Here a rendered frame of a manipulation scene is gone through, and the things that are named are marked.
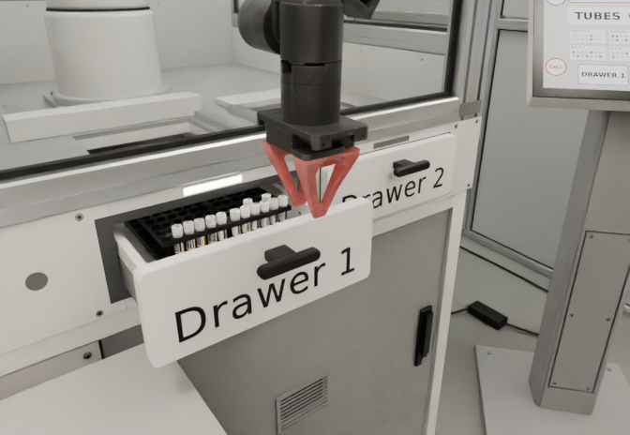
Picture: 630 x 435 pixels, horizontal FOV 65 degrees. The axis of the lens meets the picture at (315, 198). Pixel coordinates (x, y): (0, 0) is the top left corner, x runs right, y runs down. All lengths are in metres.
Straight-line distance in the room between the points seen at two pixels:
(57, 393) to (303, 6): 0.48
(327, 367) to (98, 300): 0.47
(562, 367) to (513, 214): 0.99
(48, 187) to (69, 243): 0.07
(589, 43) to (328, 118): 0.83
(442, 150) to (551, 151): 1.39
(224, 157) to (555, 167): 1.78
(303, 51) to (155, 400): 0.39
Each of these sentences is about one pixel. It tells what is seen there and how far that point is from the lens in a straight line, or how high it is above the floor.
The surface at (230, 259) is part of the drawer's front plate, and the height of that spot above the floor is 0.91.
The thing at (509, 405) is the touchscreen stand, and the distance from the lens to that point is 1.67.
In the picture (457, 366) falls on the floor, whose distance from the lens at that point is 1.81.
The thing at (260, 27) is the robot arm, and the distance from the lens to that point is 0.49.
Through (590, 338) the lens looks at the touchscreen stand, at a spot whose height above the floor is 0.30.
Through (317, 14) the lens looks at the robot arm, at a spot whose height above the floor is 1.15.
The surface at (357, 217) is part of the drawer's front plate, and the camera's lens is 0.60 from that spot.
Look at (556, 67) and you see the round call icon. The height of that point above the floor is 1.02.
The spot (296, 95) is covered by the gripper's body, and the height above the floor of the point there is 1.08.
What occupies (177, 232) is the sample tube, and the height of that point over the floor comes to 0.91.
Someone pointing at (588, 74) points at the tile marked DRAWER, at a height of 1.00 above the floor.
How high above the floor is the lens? 1.17
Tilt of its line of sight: 23 degrees down
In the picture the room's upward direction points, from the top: straight up
